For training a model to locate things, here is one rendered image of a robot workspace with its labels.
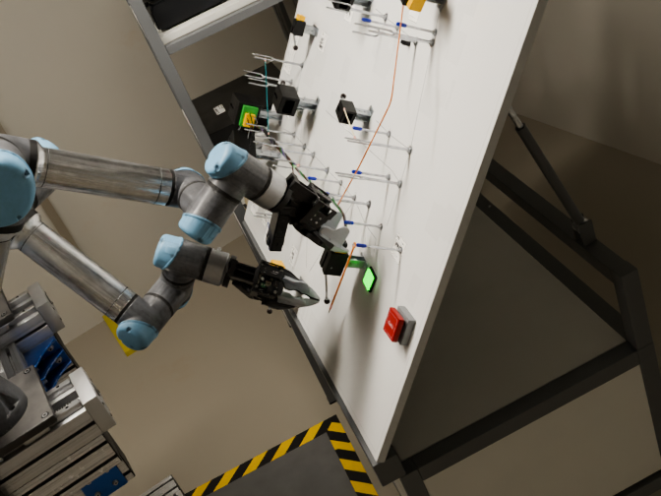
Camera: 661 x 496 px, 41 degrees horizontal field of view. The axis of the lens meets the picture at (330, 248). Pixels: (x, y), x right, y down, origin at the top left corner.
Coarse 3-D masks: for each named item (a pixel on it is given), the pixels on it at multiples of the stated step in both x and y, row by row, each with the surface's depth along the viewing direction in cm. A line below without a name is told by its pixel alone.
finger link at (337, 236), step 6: (324, 228) 181; (330, 228) 181; (342, 228) 182; (348, 228) 182; (324, 234) 182; (330, 234) 182; (336, 234) 182; (342, 234) 182; (330, 240) 182; (336, 240) 183; (342, 240) 183; (336, 246) 183; (342, 246) 186; (342, 252) 185
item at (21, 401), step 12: (0, 384) 179; (12, 384) 183; (0, 396) 178; (12, 396) 180; (24, 396) 183; (0, 408) 177; (12, 408) 180; (24, 408) 181; (0, 420) 176; (12, 420) 178; (0, 432) 177
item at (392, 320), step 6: (390, 312) 171; (396, 312) 170; (390, 318) 170; (396, 318) 168; (402, 318) 168; (390, 324) 170; (396, 324) 168; (402, 324) 168; (384, 330) 172; (390, 330) 170; (396, 330) 168; (390, 336) 170; (396, 336) 168
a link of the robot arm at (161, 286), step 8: (160, 280) 194; (168, 280) 192; (192, 280) 193; (152, 288) 192; (160, 288) 191; (168, 288) 192; (176, 288) 193; (184, 288) 194; (192, 288) 197; (168, 296) 191; (176, 296) 192; (184, 296) 195; (176, 304) 192; (184, 304) 199
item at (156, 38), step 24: (240, 0) 255; (264, 0) 253; (144, 24) 246; (192, 24) 253; (216, 24) 252; (288, 24) 315; (168, 48) 251; (168, 72) 254; (192, 120) 262; (240, 216) 281; (288, 312) 302; (312, 360) 314
